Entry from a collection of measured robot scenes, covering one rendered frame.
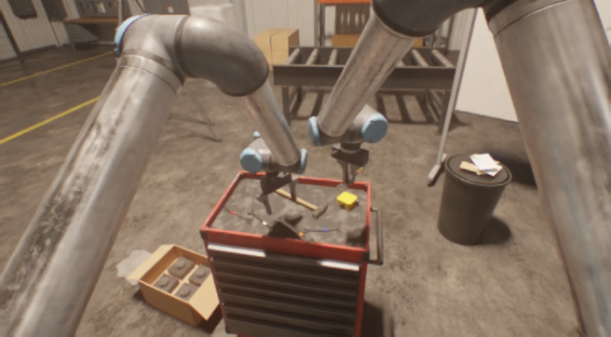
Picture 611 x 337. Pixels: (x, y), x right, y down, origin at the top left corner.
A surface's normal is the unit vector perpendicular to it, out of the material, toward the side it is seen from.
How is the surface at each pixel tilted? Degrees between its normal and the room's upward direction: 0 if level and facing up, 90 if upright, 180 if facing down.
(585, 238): 82
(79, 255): 66
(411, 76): 90
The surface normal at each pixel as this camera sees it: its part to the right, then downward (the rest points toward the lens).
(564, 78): -0.60, 0.01
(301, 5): -0.19, 0.48
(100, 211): 0.76, -0.13
